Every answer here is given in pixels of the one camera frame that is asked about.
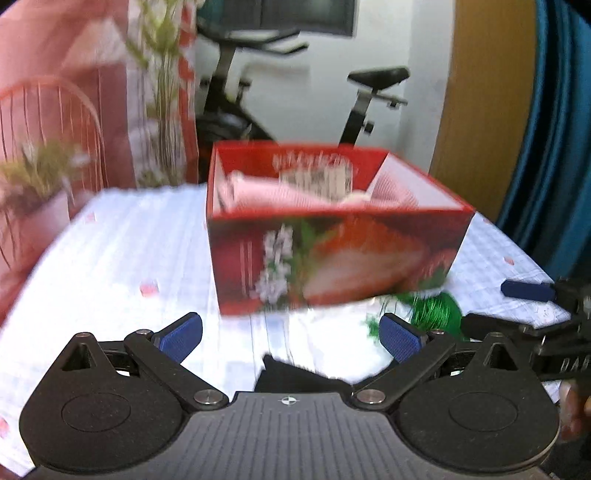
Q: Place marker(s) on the green tinsel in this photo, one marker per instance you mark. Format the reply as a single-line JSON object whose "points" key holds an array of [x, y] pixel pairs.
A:
{"points": [[436, 314]]}

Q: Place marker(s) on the artificial green plant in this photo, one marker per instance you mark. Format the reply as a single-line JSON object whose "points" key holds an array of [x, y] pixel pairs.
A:
{"points": [[161, 92]]}

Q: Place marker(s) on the red strawberry print box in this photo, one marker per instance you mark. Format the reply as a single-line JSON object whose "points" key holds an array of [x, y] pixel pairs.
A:
{"points": [[369, 258]]}

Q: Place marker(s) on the blue curtain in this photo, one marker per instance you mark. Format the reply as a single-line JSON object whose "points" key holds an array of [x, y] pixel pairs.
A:
{"points": [[554, 138]]}

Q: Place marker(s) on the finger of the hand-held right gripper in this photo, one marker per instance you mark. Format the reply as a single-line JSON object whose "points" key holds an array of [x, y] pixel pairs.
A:
{"points": [[526, 290], [503, 326]]}

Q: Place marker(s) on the dark window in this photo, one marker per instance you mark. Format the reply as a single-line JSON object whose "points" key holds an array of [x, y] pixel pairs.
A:
{"points": [[300, 14]]}

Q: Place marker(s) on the white soft cloth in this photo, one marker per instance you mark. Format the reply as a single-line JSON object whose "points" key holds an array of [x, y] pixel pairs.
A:
{"points": [[355, 197]]}

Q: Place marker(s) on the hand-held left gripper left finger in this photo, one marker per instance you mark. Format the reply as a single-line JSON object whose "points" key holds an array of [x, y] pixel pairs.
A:
{"points": [[182, 336]]}

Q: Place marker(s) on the black cloth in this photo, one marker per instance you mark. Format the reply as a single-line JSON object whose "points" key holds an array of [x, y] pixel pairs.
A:
{"points": [[295, 376]]}

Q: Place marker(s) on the black exercise bike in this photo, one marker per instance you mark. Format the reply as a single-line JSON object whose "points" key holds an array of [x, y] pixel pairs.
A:
{"points": [[221, 120]]}

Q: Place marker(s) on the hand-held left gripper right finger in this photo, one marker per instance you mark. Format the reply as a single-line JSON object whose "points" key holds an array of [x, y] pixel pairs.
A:
{"points": [[399, 338]]}

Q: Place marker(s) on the brown wooden door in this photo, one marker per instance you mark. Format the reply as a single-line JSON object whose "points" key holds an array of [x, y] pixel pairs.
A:
{"points": [[485, 92]]}

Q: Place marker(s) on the person's right hand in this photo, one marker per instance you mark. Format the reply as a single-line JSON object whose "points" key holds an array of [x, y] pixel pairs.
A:
{"points": [[572, 410]]}

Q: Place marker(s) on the pink soft cloth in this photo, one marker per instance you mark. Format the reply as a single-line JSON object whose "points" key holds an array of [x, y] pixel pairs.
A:
{"points": [[263, 196]]}

